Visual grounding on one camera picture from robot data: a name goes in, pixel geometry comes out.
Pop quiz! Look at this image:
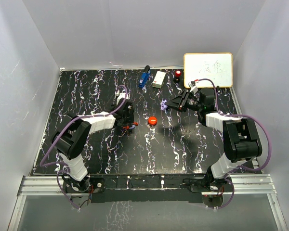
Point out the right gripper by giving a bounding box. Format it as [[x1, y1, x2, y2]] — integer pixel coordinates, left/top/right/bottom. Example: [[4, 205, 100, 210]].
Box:
[[165, 89, 203, 112]]

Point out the purple earbud case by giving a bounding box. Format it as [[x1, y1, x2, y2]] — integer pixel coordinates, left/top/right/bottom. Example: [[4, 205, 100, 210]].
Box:
[[160, 100, 168, 111]]

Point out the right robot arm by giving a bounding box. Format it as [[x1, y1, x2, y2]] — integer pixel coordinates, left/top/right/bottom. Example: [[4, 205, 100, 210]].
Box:
[[164, 87, 262, 191]]

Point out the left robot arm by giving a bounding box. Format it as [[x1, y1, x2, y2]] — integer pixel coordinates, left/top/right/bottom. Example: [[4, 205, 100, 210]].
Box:
[[52, 99, 137, 192]]

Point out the orange earbud case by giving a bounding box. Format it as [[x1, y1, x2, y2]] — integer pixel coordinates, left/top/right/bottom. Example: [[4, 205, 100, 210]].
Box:
[[148, 116, 158, 126]]

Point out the red black button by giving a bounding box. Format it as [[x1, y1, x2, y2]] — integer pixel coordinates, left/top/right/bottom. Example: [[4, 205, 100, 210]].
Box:
[[174, 70, 181, 82]]

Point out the white box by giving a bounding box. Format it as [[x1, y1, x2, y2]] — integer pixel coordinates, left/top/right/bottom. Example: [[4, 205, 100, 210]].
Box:
[[152, 71, 166, 89]]

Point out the blue black tool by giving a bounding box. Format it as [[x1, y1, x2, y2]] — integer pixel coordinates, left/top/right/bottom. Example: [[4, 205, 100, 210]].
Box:
[[138, 65, 151, 88]]

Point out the white whiteboard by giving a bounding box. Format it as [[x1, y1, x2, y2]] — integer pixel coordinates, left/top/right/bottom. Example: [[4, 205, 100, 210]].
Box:
[[184, 52, 233, 88]]

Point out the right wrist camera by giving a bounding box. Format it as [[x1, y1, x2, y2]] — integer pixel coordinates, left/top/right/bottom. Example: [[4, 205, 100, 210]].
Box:
[[188, 80, 199, 95]]

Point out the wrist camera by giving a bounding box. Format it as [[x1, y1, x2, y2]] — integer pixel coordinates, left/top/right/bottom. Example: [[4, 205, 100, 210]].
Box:
[[188, 80, 199, 95], [116, 92, 126, 104]]

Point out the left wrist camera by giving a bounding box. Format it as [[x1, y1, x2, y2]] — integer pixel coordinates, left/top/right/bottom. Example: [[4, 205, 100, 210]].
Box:
[[116, 92, 126, 104]]

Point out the aluminium rail frame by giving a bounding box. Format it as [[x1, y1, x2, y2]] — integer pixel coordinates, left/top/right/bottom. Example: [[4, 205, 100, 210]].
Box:
[[8, 173, 288, 231]]

